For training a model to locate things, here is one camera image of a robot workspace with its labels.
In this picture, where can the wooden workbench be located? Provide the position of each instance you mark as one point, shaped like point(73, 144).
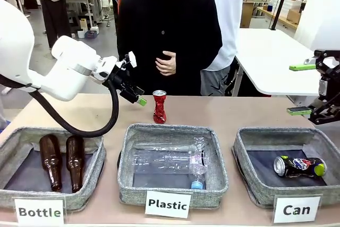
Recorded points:
point(279, 17)

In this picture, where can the white Bottle label sign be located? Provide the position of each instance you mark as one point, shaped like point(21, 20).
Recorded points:
point(40, 211)

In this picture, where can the pale yellow canister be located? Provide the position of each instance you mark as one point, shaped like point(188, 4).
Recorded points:
point(83, 24)

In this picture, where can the grey fabric basket labelled Can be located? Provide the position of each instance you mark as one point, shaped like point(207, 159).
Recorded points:
point(247, 173)

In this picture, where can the white Plastic label sign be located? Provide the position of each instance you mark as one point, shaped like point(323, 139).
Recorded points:
point(168, 204)

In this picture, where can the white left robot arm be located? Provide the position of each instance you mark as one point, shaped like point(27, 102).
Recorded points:
point(63, 72)

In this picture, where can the small bottle with blue cap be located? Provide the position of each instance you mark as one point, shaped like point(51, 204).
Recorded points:
point(197, 176)

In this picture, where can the crushed black soda can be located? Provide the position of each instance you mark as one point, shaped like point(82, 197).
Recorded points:
point(300, 166)

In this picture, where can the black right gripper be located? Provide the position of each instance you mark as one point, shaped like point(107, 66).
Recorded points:
point(330, 86)

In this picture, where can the grey fabric basket labelled Plastic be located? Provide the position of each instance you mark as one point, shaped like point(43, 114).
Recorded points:
point(127, 192)

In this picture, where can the black stand pole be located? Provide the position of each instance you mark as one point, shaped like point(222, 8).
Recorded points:
point(280, 1)

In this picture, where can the person in black coat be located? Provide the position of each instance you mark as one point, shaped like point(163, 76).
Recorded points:
point(148, 25)

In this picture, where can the blue floor item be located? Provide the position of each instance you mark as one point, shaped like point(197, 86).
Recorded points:
point(91, 35)

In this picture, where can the white Can label sign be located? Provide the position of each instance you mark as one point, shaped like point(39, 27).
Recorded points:
point(296, 209)

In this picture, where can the brown glass beer bottle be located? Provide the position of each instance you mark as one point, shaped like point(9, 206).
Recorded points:
point(50, 160)
point(75, 160)

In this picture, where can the white bucket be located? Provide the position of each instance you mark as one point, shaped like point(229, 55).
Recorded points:
point(81, 34)

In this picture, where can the small cardboard box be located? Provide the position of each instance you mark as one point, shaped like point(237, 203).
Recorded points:
point(294, 16)

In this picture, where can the brown wooden cabinet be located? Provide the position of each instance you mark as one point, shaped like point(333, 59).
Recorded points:
point(247, 15)

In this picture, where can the person in grey top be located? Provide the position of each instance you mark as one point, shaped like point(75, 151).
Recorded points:
point(53, 6)

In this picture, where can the grey fabric basket labelled Bottle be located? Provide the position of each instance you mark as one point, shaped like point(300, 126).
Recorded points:
point(91, 179)

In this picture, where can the person's left hand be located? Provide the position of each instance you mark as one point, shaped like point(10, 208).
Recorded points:
point(167, 65)

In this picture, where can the crushed red soda can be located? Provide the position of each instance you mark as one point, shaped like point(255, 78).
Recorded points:
point(159, 107)

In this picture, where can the large white table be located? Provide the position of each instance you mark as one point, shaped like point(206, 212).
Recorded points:
point(265, 59)

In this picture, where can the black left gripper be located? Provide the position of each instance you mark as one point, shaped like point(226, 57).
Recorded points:
point(119, 78)

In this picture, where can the large clear plastic bottle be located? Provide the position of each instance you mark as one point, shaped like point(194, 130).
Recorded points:
point(164, 158)

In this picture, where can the stacked clear plastic containers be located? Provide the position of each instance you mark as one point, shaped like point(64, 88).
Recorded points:
point(290, 5)

